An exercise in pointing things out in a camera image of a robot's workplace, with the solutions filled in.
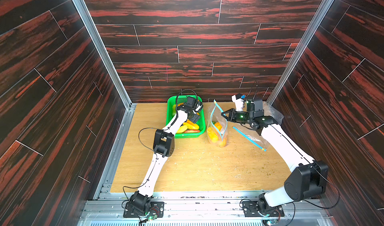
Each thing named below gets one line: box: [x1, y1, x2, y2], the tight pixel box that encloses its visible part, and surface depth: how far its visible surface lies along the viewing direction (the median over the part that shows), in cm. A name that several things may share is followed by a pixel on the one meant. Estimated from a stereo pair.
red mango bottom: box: [184, 129, 201, 133], surface depth 100 cm
